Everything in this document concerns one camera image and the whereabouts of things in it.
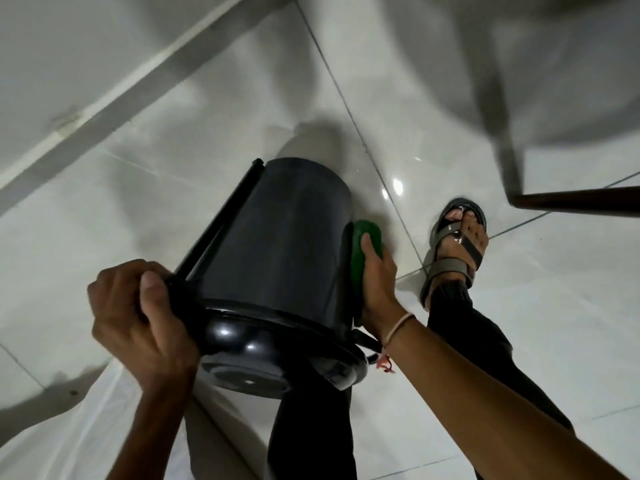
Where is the person's right hand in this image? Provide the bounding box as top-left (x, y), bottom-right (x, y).
top-left (357, 233), bottom-right (404, 341)

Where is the person's left hand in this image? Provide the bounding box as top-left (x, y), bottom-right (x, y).
top-left (87, 260), bottom-right (202, 393)

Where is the green scrub sponge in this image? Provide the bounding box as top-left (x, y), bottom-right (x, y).
top-left (347, 220), bottom-right (385, 316)

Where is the black pedal trash bin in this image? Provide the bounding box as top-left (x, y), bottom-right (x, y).
top-left (164, 157), bottom-right (382, 401)

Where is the person's left forearm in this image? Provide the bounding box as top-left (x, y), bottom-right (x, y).
top-left (106, 371), bottom-right (202, 480)

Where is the person's right forearm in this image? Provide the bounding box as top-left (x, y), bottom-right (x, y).
top-left (384, 315), bottom-right (632, 480)

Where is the beige thread wristband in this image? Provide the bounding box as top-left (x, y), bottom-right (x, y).
top-left (375, 312), bottom-right (417, 374)

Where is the person's right foot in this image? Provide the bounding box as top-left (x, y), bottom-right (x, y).
top-left (431, 206), bottom-right (489, 290)

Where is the person's right trouser leg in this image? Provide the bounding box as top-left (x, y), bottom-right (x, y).
top-left (426, 281), bottom-right (577, 480)

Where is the person's trouser leg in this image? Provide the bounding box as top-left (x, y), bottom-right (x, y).
top-left (266, 389), bottom-right (359, 480)
top-left (426, 281), bottom-right (577, 480)

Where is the grey table leg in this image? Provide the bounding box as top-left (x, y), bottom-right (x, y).
top-left (462, 25), bottom-right (527, 209)

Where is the person's left trouser leg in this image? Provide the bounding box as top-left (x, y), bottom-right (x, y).
top-left (266, 389), bottom-right (359, 480)

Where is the white baseboard strip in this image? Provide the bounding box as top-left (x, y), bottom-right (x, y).
top-left (0, 0), bottom-right (297, 216)

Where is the dark brown wooden bar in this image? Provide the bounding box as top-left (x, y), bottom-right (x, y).
top-left (506, 187), bottom-right (640, 219)

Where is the grey strap sandal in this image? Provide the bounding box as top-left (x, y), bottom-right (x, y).
top-left (419, 197), bottom-right (489, 312)

